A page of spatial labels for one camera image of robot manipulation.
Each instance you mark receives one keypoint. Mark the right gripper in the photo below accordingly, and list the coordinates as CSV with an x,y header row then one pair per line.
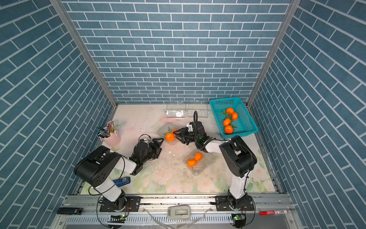
x,y
183,135

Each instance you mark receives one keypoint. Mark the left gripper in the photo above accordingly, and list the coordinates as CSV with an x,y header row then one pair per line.
x,y
156,150

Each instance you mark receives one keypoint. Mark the orange pair with leaves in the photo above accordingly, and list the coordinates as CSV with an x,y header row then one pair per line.
x,y
230,113

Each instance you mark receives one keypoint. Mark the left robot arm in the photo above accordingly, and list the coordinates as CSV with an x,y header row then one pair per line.
x,y
98,165

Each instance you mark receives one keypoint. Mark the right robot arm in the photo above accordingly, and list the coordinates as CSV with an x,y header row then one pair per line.
x,y
238,156

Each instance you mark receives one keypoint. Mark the pink pen cup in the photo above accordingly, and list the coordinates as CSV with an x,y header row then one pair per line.
x,y
109,134

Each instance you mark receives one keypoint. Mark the blue card on table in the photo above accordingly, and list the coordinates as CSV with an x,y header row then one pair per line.
x,y
122,181

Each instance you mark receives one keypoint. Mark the teal plastic basket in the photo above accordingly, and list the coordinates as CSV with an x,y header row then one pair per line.
x,y
243,126

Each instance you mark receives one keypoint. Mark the red marker pen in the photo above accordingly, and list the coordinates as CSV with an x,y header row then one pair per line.
x,y
273,212

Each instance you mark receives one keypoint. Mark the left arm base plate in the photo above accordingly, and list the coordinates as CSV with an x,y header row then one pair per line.
x,y
122,204

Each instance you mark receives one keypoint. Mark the grey box on rail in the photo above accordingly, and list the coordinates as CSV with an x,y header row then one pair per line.
x,y
179,212

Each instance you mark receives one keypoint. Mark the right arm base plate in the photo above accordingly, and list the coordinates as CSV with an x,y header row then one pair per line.
x,y
229,203

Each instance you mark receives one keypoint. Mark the black device on rail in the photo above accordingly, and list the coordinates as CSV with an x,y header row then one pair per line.
x,y
69,211

